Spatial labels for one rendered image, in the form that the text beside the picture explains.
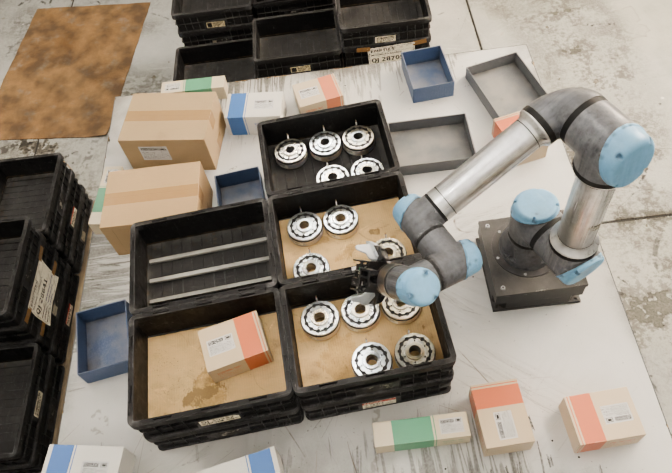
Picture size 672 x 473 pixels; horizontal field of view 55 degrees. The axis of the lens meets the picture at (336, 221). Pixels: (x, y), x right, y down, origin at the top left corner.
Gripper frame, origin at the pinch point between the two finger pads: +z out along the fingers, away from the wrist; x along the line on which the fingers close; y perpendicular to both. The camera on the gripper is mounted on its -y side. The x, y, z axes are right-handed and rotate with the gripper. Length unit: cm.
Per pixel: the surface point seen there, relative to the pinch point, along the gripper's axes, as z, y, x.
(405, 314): 6.8, -14.8, 10.7
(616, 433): -23, -59, 33
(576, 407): -16, -53, 29
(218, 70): 173, 18, -83
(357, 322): 10.9, -3.1, 13.9
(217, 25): 174, 20, -105
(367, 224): 29.5, -10.9, -12.2
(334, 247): 29.4, -1.3, -4.7
